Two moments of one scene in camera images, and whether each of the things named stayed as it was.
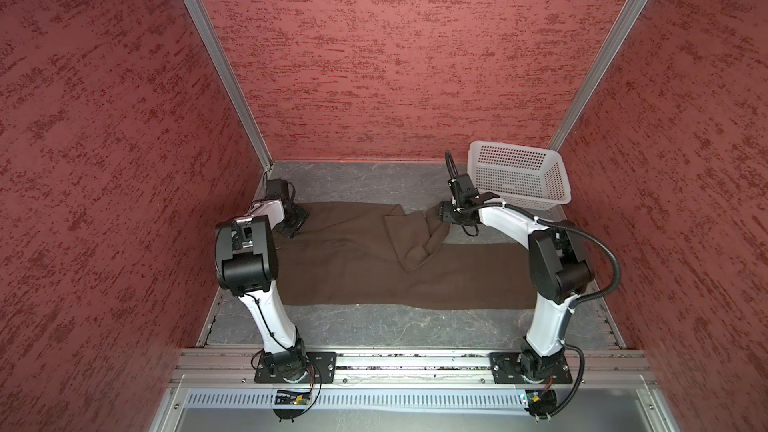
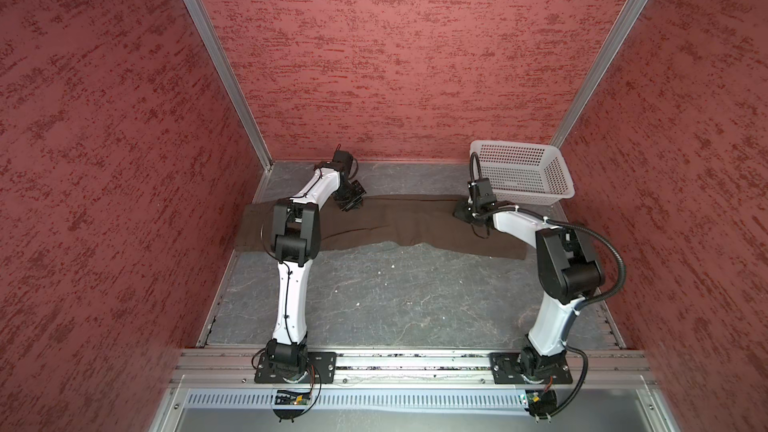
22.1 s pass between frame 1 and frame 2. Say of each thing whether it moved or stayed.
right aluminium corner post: stayed
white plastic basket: stayed
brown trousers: moved
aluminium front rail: stayed
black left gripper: moved
